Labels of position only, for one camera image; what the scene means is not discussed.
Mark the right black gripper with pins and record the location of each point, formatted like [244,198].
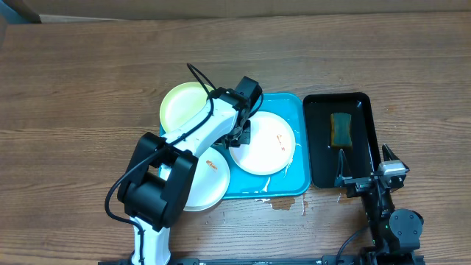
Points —
[358,184]

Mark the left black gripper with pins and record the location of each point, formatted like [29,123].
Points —
[245,138]

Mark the green and yellow sponge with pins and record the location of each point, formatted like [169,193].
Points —
[340,130]

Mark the white plate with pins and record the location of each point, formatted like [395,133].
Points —
[210,183]
[271,146]

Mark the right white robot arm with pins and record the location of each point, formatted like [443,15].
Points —
[395,232]

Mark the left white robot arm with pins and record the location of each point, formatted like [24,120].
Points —
[156,185]

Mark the black rectangular water tray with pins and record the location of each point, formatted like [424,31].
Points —
[362,155]

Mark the teal plastic tray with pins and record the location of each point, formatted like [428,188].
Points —
[294,179]

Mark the yellow-green rimmed plate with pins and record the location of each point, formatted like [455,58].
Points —
[180,104]

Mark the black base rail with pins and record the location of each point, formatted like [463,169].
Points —
[324,260]

